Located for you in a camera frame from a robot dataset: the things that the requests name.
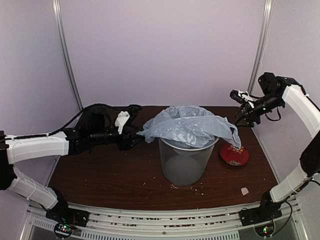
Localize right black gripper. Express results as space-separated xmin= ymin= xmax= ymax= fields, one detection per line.
xmin=234 ymin=92 xmax=284 ymax=127

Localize grey mesh trash bin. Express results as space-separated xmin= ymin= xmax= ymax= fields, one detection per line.
xmin=158 ymin=137 xmax=219 ymax=187

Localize light blue plastic trash bag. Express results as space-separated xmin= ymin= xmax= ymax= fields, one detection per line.
xmin=142 ymin=105 xmax=242 ymax=148

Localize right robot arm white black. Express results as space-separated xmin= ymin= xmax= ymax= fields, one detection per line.
xmin=230 ymin=72 xmax=320 ymax=221

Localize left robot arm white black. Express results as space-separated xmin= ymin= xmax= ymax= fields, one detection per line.
xmin=0 ymin=103 xmax=144 ymax=222

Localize red floral overturned bowl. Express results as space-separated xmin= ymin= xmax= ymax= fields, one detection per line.
xmin=219 ymin=143 xmax=249 ymax=167

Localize small pink paper scrap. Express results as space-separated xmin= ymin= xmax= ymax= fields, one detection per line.
xmin=241 ymin=187 xmax=249 ymax=196

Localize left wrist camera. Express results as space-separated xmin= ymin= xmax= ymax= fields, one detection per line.
xmin=114 ymin=104 xmax=142 ymax=135

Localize right aluminium frame post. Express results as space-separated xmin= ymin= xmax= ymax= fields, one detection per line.
xmin=247 ymin=0 xmax=274 ymax=94

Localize aluminium frame post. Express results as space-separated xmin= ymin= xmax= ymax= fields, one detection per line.
xmin=247 ymin=0 xmax=274 ymax=94
xmin=52 ymin=0 xmax=83 ymax=111

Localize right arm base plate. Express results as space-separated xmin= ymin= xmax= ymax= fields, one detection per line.
xmin=238 ymin=207 xmax=282 ymax=227

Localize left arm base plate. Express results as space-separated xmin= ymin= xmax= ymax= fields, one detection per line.
xmin=45 ymin=208 xmax=90 ymax=227

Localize left aluminium frame post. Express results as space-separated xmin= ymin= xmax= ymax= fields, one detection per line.
xmin=52 ymin=0 xmax=83 ymax=111

